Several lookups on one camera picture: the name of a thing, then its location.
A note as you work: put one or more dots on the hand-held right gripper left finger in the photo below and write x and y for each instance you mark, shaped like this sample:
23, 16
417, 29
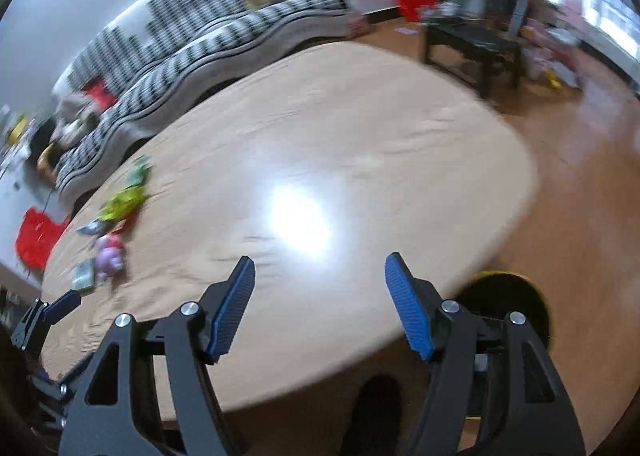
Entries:
232, 308

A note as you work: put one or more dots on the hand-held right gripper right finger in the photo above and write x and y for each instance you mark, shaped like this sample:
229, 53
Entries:
407, 306

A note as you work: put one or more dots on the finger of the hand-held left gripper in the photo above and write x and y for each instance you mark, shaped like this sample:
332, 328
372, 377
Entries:
62, 303
60, 388

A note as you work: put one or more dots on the black yellow trash bin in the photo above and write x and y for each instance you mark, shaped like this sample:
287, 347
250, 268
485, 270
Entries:
500, 291

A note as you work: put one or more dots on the purple wrapper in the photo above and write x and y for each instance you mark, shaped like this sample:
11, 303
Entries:
110, 258

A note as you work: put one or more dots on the red plastic stool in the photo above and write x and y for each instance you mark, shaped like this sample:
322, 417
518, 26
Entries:
37, 236

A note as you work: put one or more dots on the clear plastic wrapper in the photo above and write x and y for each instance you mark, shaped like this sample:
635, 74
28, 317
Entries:
89, 227

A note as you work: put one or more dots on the white cabinet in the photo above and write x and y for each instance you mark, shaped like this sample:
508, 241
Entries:
10, 216

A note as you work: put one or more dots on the person's dark leg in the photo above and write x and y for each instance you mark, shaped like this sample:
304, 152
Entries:
375, 416

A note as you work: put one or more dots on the yellow green wrapper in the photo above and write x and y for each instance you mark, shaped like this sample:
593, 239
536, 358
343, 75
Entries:
122, 201

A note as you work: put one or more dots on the small green carton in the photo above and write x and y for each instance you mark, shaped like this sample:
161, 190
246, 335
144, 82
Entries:
137, 171

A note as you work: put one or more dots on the brown plush toy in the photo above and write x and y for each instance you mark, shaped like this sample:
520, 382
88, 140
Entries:
72, 124

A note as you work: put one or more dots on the yellow box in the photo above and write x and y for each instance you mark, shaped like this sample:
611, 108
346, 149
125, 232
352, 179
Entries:
19, 129

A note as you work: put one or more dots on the red cushion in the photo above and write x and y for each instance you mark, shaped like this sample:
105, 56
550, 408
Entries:
99, 94

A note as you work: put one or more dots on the black low table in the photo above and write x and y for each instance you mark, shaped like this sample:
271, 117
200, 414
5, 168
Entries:
475, 44

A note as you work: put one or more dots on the black white striped sofa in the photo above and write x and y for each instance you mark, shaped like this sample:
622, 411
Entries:
200, 36

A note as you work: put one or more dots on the pink toy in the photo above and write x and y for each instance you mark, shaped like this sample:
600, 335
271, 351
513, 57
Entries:
555, 46

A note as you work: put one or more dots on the red bag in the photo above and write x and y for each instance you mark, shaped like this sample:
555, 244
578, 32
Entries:
412, 1

